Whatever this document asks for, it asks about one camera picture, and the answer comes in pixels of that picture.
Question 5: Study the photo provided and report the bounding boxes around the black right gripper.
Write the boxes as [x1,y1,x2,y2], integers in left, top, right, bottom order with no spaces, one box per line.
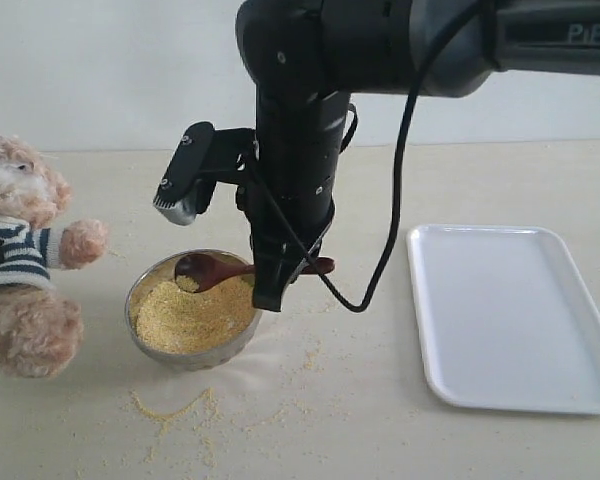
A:
[246,86,350,312]

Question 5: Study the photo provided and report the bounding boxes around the dark red wooden spoon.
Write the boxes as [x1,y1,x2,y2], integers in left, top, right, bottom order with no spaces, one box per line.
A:
[173,250,321,294]

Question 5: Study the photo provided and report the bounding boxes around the beige teddy bear striped sweater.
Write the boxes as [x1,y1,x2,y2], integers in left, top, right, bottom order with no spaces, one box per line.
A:
[0,135,108,379]

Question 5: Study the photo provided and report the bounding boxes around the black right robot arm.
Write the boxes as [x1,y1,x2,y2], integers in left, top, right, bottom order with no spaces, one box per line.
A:
[235,1,600,311]

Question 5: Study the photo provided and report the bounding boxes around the stainless steel bowl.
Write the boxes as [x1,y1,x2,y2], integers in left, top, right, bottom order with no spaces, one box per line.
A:
[125,251,262,371]

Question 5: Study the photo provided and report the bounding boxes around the yellow millet grains in bowl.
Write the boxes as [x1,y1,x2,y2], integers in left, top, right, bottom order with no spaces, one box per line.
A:
[135,277,255,354]

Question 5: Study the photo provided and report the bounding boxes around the white plastic tray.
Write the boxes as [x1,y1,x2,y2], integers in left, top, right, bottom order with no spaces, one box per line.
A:
[406,224,600,415]

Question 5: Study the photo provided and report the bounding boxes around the black camera cable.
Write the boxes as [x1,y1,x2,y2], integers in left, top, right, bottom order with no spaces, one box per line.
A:
[237,0,486,314]

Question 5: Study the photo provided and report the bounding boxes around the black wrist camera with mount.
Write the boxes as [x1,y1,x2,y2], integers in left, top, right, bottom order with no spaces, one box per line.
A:
[153,121,255,226]

